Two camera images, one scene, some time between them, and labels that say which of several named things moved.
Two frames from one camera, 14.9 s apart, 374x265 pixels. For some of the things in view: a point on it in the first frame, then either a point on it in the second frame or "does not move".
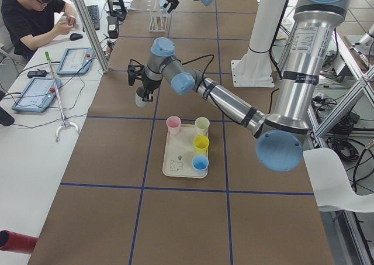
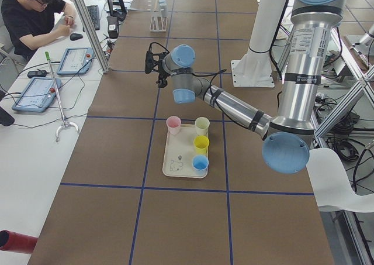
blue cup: (200, 164) does not move
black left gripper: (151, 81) → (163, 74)
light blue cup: (162, 9) does not move
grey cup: (139, 101) → (163, 11)
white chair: (330, 182) does not move
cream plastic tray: (179, 152) does not move
